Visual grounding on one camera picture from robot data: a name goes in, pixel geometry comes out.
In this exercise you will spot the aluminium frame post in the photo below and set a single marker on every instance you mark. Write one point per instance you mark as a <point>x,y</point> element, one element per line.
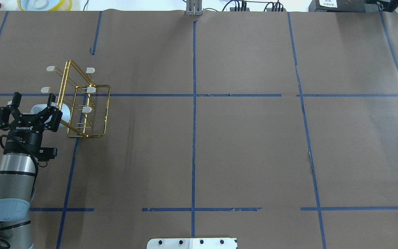
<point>194,7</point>

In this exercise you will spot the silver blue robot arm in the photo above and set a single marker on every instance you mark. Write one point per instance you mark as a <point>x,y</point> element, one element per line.
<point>18,175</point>

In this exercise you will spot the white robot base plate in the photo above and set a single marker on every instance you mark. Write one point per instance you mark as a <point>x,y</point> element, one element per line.
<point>192,243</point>

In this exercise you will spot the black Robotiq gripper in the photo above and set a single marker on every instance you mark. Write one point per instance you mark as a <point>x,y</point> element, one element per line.
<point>23,138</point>

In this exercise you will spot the black power strip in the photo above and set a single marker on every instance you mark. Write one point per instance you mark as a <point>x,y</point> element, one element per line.
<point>254,5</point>

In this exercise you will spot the black equipment box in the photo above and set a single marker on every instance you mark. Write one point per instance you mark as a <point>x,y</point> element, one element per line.
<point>354,6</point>

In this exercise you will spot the yellow rimmed bowl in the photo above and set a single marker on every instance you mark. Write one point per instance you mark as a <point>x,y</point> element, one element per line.
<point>45,5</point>

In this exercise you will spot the gold wire cup holder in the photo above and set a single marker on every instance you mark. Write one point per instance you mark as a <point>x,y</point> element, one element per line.
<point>83,102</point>

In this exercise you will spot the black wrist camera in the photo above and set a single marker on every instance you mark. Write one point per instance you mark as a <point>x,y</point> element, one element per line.
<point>46,154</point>

